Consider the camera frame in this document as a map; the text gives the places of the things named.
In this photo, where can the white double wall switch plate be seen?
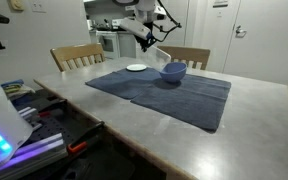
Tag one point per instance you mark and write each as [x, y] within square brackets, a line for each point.
[38, 6]

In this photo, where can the clear plastic food container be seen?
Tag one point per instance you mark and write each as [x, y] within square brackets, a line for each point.
[157, 56]

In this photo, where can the beige folded cloth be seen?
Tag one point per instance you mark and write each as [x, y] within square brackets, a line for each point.
[22, 91]

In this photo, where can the black perforated mounting board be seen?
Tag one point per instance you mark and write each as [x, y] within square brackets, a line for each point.
[60, 128]

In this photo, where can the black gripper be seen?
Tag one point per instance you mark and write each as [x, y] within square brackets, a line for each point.
[147, 40]

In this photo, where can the white door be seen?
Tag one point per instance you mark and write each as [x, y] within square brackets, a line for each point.
[270, 40]

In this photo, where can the grey kitchen base cabinet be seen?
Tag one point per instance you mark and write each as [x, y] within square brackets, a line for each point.
[125, 50]

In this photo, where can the light wooden slat-back chair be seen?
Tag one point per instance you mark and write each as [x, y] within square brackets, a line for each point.
[190, 53]
[74, 51]

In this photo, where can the blue folded cloth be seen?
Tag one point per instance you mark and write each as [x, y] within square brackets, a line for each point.
[12, 83]

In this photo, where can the beige wall thermostat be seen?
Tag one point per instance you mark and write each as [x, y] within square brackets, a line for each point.
[17, 4]

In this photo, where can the door sign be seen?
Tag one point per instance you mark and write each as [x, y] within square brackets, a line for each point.
[220, 3]

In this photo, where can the blue plastic bowl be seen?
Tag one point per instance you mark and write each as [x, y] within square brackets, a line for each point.
[172, 75]

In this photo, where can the dark blue cloth towel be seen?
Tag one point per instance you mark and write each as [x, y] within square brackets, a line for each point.
[114, 85]
[184, 100]

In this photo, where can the small white plate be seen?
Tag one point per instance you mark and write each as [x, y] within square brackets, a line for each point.
[136, 67]

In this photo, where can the aluminium extrusion rail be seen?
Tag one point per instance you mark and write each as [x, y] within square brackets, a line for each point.
[44, 146]

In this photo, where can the white kitchen stove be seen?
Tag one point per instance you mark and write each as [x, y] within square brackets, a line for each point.
[109, 45]

